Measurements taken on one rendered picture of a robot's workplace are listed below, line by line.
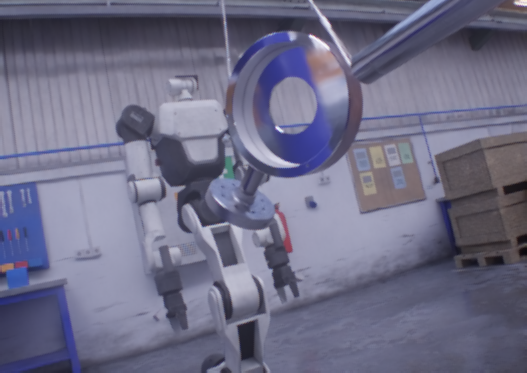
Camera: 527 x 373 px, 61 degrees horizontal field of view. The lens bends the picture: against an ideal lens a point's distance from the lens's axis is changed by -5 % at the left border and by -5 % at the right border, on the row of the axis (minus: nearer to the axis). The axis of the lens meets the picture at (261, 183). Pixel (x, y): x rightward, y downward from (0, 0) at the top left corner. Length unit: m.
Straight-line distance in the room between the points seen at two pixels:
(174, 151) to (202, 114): 0.18
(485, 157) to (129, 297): 3.95
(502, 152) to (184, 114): 4.35
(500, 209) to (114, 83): 4.35
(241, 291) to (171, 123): 0.66
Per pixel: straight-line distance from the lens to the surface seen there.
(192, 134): 1.78
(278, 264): 1.82
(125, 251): 4.98
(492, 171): 5.40
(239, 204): 1.29
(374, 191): 6.41
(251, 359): 1.83
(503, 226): 5.34
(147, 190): 1.72
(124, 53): 5.67
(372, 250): 6.27
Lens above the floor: 0.76
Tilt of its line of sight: 8 degrees up
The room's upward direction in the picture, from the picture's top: 13 degrees counter-clockwise
